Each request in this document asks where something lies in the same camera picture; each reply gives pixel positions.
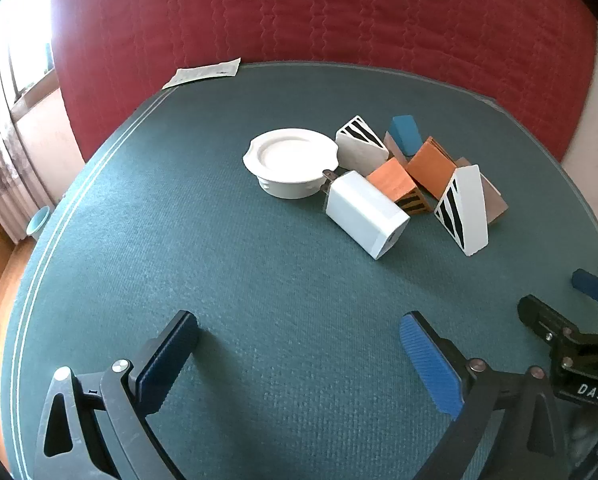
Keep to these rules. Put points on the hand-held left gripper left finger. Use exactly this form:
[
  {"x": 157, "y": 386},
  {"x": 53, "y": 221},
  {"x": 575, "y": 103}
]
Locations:
[{"x": 166, "y": 360}]

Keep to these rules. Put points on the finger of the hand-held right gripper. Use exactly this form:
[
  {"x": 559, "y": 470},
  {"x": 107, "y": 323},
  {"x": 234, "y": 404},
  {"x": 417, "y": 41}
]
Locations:
[
  {"x": 594, "y": 285},
  {"x": 544, "y": 317}
]

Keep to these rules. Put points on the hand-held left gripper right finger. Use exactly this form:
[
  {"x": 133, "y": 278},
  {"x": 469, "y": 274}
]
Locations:
[{"x": 429, "y": 360}]

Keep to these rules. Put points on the brown wedge block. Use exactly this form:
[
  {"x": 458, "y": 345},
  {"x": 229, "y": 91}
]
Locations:
[{"x": 494, "y": 205}]

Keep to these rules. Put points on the white striped wedge block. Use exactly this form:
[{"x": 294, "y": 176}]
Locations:
[
  {"x": 359, "y": 152},
  {"x": 471, "y": 210}
]

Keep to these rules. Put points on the white power adapter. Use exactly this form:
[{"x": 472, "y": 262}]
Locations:
[{"x": 364, "y": 210}]

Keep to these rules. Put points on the orange striped wedge block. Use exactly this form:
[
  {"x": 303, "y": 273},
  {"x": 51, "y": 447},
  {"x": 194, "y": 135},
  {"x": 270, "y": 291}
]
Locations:
[{"x": 391, "y": 180}]

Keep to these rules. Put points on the blue wedge block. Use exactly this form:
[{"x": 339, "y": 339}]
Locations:
[{"x": 406, "y": 132}]

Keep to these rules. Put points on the white round dish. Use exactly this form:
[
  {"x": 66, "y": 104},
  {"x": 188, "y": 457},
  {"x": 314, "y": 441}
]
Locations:
[{"x": 289, "y": 155}]

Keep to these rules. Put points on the teal bin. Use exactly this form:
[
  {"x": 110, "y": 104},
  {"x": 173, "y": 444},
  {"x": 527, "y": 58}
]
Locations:
[{"x": 36, "y": 222}]

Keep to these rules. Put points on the patterned curtain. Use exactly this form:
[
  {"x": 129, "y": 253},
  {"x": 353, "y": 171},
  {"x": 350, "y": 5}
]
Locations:
[{"x": 4, "y": 160}]

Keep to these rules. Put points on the white paper sheet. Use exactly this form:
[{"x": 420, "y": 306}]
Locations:
[{"x": 204, "y": 72}]

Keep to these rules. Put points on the window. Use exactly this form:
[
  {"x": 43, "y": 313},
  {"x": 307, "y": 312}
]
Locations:
[{"x": 29, "y": 35}]

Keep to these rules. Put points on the red quilted blanket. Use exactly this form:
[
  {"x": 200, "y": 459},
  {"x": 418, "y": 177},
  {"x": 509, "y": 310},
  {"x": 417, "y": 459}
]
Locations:
[{"x": 329, "y": 10}]

